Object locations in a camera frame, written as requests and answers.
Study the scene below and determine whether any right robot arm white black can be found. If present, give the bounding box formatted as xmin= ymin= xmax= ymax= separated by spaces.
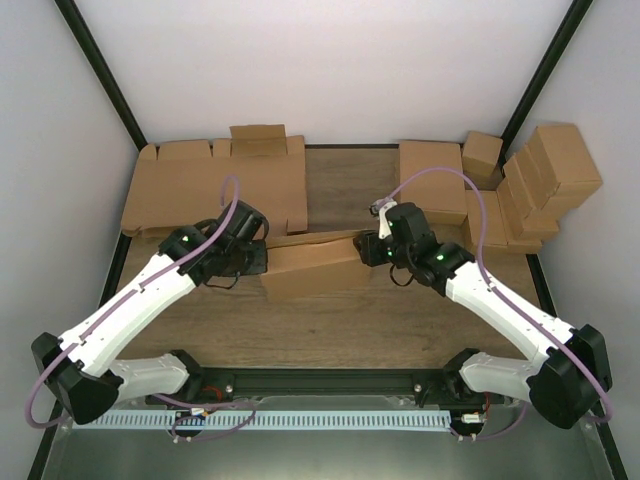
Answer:
xmin=354 ymin=199 xmax=612 ymax=429

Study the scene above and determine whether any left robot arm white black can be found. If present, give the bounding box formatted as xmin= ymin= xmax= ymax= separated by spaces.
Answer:
xmin=31 ymin=201 xmax=269 ymax=425

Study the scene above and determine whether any large folded cardboard box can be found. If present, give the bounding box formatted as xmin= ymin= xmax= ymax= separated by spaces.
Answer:
xmin=395 ymin=141 xmax=467 ymax=226

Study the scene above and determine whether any small folded box at back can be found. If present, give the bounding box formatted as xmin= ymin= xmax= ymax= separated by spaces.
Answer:
xmin=462 ymin=131 xmax=503 ymax=178

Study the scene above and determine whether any lower folded box right stack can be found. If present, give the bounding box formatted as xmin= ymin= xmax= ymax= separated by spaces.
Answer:
xmin=496 ymin=178 xmax=559 ymax=254

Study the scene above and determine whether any folded box stack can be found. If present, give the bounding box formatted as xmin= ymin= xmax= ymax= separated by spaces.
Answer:
xmin=496 ymin=178 xmax=559 ymax=254
xmin=527 ymin=123 xmax=603 ymax=207
xmin=504 ymin=144 xmax=565 ymax=224

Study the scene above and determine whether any middle folded box right stack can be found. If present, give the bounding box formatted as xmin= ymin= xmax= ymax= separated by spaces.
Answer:
xmin=504 ymin=144 xmax=565 ymax=224

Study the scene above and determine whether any top folded box right stack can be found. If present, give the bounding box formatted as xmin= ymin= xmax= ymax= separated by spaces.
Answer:
xmin=527 ymin=123 xmax=603 ymax=207

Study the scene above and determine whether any stack of flat cardboard blanks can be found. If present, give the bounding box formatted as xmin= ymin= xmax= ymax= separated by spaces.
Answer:
xmin=121 ymin=124 xmax=308 ymax=237

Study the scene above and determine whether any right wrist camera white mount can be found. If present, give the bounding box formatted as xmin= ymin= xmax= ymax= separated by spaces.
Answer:
xmin=369 ymin=197 xmax=397 ymax=240

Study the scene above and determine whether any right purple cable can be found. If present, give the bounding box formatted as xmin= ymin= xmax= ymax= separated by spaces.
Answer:
xmin=387 ymin=167 xmax=614 ymax=425

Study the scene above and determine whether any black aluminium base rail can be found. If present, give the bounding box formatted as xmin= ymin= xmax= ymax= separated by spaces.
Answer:
xmin=144 ymin=367 xmax=591 ymax=401

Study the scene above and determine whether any light blue slotted cable duct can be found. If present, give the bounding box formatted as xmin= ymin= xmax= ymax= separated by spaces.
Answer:
xmin=84 ymin=410 xmax=451 ymax=433

